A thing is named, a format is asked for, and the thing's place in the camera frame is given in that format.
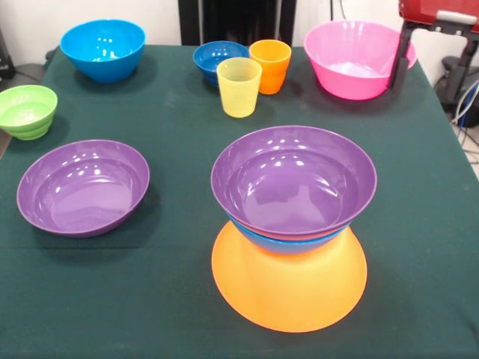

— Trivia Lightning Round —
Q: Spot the purple shallow bowl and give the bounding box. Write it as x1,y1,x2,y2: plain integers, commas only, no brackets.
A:
16,139,151,239
210,125,378,237

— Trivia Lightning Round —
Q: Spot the small dark blue bowl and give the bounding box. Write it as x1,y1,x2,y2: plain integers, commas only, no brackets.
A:
192,40,251,88

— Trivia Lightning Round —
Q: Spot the dark green tablecloth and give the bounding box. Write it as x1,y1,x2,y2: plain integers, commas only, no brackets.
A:
0,44,479,359

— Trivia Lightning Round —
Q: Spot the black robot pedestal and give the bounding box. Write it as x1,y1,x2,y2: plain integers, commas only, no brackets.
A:
178,0,297,46

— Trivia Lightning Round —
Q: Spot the small green bowl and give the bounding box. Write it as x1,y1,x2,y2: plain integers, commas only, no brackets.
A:
0,85,58,141

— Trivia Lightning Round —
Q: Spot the light blue bowl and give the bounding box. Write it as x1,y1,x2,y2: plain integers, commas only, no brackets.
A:
59,19,147,84
228,215,353,256

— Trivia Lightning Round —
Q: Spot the large pink bowl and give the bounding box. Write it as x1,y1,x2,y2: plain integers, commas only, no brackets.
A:
302,19,418,101

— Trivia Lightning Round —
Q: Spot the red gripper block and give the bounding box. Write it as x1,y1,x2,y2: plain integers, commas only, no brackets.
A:
388,0,479,101

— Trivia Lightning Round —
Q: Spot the large orange bowl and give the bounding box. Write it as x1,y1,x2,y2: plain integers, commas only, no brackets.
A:
211,220,368,334

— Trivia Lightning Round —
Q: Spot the orange cup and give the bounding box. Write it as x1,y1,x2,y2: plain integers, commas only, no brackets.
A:
248,39,293,96

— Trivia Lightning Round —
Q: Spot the yellow cup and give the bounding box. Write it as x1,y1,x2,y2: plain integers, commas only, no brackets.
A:
216,57,263,119

